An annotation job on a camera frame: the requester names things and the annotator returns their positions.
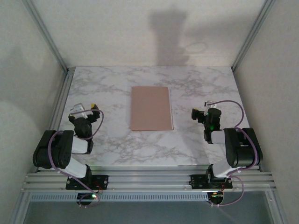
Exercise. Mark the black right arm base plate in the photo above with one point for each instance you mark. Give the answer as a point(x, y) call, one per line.
point(198, 180)

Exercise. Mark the aluminium lower frame post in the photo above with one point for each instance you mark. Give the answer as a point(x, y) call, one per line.
point(278, 207)
point(18, 210)

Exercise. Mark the aluminium rail bed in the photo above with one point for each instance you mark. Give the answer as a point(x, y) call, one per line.
point(149, 179)

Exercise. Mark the aluminium side rail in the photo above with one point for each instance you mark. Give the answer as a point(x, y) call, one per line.
point(64, 95)

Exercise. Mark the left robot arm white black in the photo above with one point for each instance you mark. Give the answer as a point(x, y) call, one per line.
point(77, 170)

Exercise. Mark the brown paper folder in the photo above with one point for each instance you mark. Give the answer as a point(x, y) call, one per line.
point(150, 108)

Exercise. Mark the aluminium frame post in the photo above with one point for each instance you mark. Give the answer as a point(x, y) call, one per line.
point(46, 35)
point(252, 35)
point(278, 207)
point(18, 210)

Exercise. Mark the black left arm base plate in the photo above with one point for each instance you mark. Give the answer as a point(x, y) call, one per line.
point(102, 180)

